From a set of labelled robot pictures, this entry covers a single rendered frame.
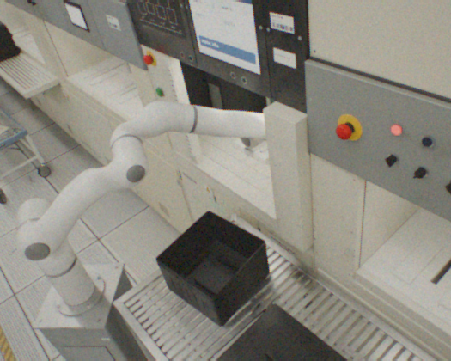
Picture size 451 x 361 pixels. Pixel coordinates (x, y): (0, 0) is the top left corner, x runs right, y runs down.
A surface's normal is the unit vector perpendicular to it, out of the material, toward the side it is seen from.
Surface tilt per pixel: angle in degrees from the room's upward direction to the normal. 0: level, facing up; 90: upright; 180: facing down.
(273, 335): 0
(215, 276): 0
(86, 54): 90
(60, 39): 90
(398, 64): 90
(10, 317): 0
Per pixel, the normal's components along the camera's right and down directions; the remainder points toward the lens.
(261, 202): -0.15, -0.75
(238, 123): -0.33, 0.00
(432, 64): -0.75, 0.52
